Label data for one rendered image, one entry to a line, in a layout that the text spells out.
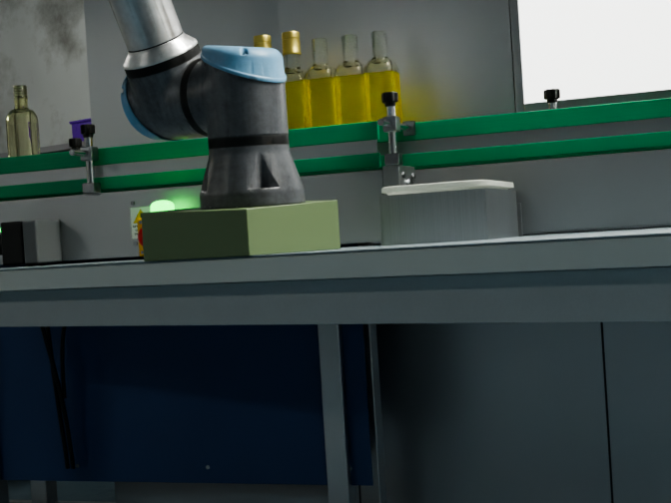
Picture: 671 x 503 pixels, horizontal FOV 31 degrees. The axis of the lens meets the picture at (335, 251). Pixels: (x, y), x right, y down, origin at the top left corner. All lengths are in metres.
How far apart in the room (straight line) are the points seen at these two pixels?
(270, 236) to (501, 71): 0.80
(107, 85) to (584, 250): 1.53
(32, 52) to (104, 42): 4.59
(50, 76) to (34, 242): 4.87
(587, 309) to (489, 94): 0.97
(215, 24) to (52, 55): 4.60
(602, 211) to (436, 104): 0.44
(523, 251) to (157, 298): 0.64
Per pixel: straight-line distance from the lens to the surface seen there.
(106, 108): 2.64
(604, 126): 2.08
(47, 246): 2.29
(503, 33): 2.30
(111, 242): 2.27
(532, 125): 2.10
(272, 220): 1.63
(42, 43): 7.18
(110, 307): 1.87
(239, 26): 2.51
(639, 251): 1.30
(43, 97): 7.15
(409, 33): 2.35
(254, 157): 1.67
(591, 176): 2.06
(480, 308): 1.45
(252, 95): 1.67
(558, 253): 1.34
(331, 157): 2.10
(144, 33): 1.76
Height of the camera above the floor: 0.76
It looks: 1 degrees down
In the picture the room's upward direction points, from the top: 4 degrees counter-clockwise
